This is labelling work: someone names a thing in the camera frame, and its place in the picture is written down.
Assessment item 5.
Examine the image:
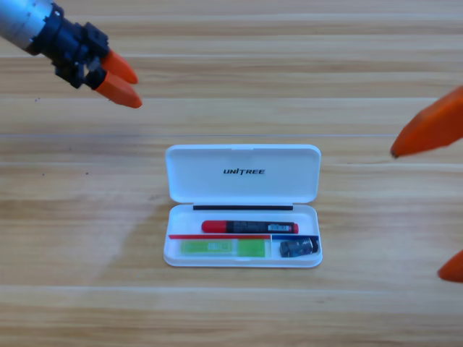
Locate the red and black marker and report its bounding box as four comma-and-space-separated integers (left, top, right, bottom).
201, 219, 300, 235

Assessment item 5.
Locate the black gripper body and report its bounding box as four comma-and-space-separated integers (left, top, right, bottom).
27, 1, 111, 90

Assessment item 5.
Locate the green and white pen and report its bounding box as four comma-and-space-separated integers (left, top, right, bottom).
179, 239, 271, 258

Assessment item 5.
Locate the white Unitree pencil case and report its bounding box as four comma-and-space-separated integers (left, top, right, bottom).
163, 144, 323, 268

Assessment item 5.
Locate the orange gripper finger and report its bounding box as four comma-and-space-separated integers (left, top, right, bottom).
389, 85, 463, 159
86, 70, 143, 109
101, 49, 140, 85
437, 249, 463, 283

